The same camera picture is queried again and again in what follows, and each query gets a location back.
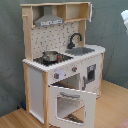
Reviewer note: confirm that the red left stove knob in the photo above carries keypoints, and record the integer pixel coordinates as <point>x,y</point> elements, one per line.
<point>56,76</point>

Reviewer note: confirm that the white oven door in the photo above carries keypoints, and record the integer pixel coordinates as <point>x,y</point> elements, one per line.
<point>65,101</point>

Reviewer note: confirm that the black stovetop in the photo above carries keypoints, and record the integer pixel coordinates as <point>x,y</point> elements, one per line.
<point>60,58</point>

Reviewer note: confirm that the white upper cabinet door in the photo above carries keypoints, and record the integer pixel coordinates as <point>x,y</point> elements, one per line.
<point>90,12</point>

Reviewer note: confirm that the wooden toy kitchen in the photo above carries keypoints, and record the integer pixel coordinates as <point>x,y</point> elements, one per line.
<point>39,78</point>

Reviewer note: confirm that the grey sink basin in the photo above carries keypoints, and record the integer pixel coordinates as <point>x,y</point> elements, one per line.
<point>79,51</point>

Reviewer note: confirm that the silver cooking pot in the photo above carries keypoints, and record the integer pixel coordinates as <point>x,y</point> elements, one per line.
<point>50,56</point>

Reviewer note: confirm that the white dishwasher door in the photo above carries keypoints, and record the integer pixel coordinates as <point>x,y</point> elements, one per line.
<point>91,72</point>

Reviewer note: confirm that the grey range hood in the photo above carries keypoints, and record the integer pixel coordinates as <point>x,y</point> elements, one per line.
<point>48,18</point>

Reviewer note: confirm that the black kitchen faucet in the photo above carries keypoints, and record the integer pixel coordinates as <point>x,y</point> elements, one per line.
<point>73,40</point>

